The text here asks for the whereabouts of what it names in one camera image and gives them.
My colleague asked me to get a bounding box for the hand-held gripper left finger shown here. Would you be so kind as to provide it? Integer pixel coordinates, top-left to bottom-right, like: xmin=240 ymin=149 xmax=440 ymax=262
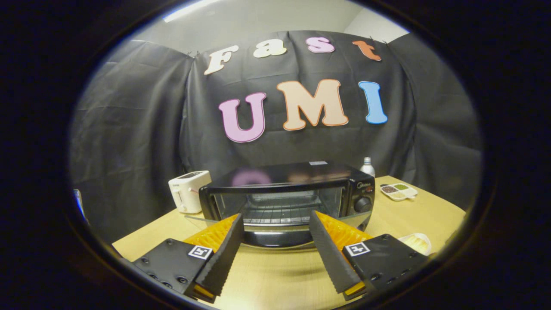
xmin=131 ymin=213 xmax=246 ymax=304

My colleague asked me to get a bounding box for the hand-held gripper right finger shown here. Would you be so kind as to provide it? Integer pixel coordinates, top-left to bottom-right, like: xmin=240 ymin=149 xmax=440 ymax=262
xmin=308 ymin=210 xmax=431 ymax=301

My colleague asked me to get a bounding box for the spiral bread roll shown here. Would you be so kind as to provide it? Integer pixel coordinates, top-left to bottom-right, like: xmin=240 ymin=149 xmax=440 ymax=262
xmin=407 ymin=236 xmax=429 ymax=252

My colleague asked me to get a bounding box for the black toaster oven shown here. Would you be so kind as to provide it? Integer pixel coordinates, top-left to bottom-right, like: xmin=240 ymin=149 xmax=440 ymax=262
xmin=185 ymin=160 xmax=376 ymax=251

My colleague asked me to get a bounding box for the white pop-up toaster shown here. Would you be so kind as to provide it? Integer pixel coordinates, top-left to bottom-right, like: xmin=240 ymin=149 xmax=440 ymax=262
xmin=168 ymin=170 xmax=212 ymax=214

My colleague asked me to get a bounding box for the white plate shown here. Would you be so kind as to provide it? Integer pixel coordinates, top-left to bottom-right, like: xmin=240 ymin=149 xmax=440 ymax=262
xmin=398 ymin=233 xmax=432 ymax=257

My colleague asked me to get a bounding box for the white divided condiment dish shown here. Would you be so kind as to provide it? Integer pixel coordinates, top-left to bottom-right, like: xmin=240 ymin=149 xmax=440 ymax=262
xmin=380 ymin=183 xmax=418 ymax=202

